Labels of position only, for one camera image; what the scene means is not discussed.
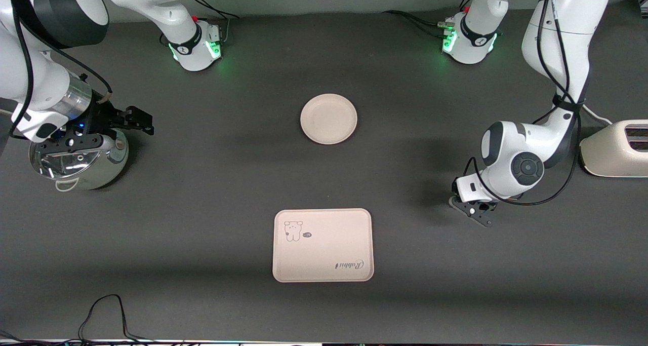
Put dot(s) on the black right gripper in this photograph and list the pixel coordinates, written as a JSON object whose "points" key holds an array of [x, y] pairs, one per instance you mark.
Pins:
{"points": [[105, 117]]}

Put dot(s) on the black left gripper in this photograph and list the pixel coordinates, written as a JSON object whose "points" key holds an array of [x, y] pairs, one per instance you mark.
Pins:
{"points": [[483, 206]]}

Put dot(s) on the round beige plate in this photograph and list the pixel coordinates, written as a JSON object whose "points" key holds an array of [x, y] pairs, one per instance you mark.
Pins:
{"points": [[329, 119]]}

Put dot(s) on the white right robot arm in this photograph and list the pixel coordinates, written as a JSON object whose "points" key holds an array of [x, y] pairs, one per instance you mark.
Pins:
{"points": [[30, 72]]}

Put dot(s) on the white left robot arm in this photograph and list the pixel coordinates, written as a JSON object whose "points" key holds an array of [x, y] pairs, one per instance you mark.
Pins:
{"points": [[506, 153]]}

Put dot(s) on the beige rectangular rabbit tray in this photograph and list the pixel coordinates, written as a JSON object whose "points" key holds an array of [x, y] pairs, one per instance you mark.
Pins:
{"points": [[324, 250]]}

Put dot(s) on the steel cooking pot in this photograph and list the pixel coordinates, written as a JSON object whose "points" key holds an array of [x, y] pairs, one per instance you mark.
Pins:
{"points": [[104, 176]]}

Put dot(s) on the glass pot lid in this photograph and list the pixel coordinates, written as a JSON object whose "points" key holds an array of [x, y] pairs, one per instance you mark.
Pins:
{"points": [[66, 166]]}

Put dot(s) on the cream toaster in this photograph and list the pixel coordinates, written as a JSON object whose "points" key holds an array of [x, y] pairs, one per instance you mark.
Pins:
{"points": [[607, 156]]}

